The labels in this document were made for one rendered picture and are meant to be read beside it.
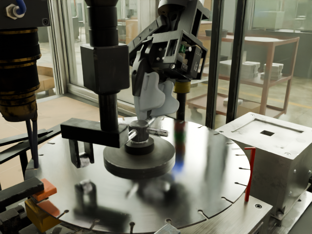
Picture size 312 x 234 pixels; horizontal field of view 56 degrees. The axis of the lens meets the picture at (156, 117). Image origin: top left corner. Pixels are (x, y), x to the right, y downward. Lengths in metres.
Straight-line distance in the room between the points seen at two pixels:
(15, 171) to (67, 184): 0.48
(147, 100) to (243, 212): 0.24
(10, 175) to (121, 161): 0.48
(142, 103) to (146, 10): 0.60
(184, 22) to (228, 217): 0.32
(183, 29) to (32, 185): 0.30
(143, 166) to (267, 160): 0.29
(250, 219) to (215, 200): 0.15
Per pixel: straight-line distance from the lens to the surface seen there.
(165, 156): 0.43
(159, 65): 0.46
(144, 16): 1.03
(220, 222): 0.50
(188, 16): 0.47
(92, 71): 0.32
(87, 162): 0.40
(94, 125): 0.38
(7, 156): 0.57
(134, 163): 0.42
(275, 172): 0.63
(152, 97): 0.45
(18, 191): 0.36
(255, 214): 0.53
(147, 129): 0.43
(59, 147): 0.51
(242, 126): 0.72
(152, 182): 0.39
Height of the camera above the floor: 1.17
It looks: 21 degrees down
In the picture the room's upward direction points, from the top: straight up
